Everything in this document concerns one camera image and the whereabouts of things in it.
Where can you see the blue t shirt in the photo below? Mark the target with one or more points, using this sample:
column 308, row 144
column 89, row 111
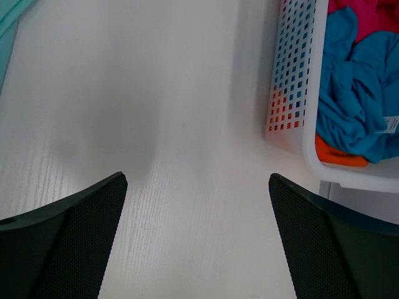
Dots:
column 358, row 97

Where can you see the orange t shirt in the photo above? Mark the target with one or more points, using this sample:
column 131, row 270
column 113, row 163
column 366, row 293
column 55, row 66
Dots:
column 328, row 154

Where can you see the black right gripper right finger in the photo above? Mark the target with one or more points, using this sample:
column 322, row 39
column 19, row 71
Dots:
column 333, row 251

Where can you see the white plastic basket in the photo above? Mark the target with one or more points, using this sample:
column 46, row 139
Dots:
column 294, row 98

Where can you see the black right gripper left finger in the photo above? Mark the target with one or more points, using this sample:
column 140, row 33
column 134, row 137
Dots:
column 61, row 250

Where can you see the magenta t shirt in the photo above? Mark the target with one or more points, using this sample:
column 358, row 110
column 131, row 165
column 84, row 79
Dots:
column 372, row 15

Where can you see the teal t shirt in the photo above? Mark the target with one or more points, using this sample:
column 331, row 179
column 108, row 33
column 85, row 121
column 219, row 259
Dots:
column 11, row 11

